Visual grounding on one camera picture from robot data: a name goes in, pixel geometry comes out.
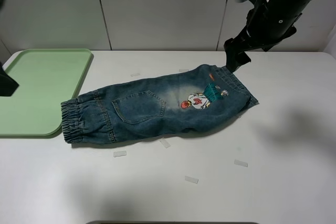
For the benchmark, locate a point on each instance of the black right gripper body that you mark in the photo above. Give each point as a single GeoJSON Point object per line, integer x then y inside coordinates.
{"type": "Point", "coordinates": [236, 48]}

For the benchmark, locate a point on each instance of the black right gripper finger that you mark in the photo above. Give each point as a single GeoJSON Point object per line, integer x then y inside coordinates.
{"type": "Point", "coordinates": [234, 60]}

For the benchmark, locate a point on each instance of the light green plastic tray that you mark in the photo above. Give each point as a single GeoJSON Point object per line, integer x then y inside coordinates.
{"type": "Point", "coordinates": [46, 78]}

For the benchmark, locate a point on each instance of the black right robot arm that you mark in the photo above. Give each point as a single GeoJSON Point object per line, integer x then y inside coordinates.
{"type": "Point", "coordinates": [267, 24]}

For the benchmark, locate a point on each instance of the children's blue denim shorts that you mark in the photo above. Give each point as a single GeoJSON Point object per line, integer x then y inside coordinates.
{"type": "Point", "coordinates": [198, 100]}

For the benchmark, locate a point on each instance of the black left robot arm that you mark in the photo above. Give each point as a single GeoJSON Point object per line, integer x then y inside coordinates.
{"type": "Point", "coordinates": [7, 84]}

